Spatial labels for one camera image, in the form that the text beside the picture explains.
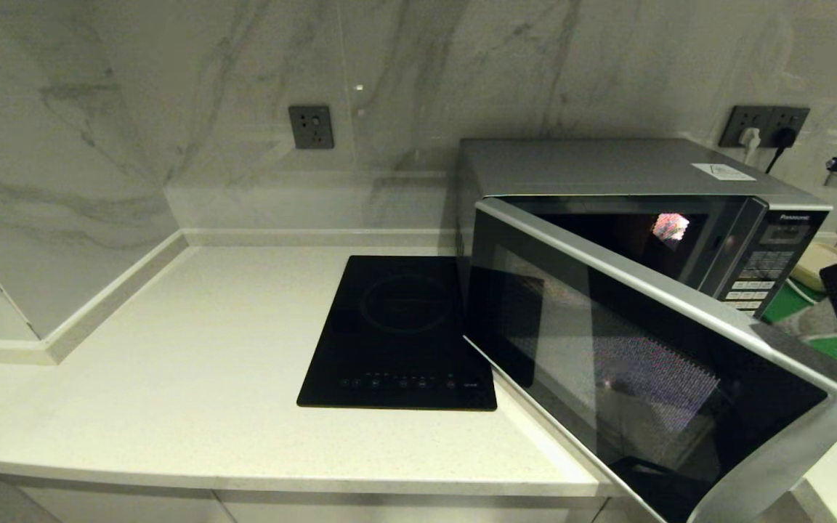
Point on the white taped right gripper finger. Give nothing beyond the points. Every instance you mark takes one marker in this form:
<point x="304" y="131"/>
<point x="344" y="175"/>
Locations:
<point x="814" y="323"/>

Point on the black glass microwave door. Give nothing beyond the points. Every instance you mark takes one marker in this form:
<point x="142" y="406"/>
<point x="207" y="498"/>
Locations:
<point x="644" y="378"/>

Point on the black power plug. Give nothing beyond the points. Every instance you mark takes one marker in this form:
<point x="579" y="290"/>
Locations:
<point x="785" y="138"/>

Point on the white label sticker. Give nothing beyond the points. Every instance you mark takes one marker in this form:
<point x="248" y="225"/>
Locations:
<point x="722" y="171"/>

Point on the white power plug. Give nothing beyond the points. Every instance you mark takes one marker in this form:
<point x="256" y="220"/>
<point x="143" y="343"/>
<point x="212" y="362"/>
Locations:
<point x="750" y="138"/>

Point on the black induction cooktop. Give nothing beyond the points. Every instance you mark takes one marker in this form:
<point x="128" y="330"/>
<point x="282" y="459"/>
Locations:
<point x="389" y="334"/>

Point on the grey double wall socket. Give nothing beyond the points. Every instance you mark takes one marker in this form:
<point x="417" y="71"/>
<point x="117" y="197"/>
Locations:
<point x="731" y="118"/>

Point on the grey single wall socket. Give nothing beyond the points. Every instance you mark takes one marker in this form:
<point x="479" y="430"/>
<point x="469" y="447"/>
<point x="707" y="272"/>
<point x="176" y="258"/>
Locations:
<point x="311" y="128"/>

